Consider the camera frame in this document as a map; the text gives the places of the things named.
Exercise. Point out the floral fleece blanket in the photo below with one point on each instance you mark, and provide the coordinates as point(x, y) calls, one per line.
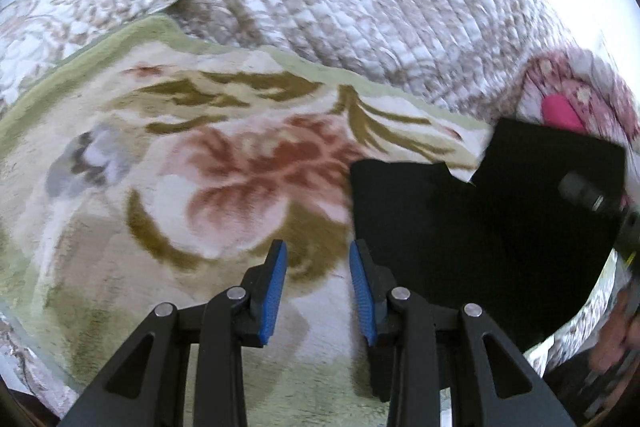
point(150, 187)

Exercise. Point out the beige floral quilted bedspread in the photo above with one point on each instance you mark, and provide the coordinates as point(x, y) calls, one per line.
point(350, 7)

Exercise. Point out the person's right hand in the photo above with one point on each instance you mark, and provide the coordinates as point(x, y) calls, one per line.
point(612, 337)

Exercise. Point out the pink floral pillow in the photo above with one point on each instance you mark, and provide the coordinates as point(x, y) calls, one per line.
point(575, 77)

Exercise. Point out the person's dark clothing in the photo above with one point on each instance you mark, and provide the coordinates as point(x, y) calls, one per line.
point(575, 392)

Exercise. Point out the black pants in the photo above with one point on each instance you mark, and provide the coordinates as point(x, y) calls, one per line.
point(475, 247)

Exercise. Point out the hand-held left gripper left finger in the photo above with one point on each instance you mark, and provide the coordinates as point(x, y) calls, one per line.
point(272, 292)

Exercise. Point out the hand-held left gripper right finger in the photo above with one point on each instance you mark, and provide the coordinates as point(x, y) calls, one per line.
point(362, 292)

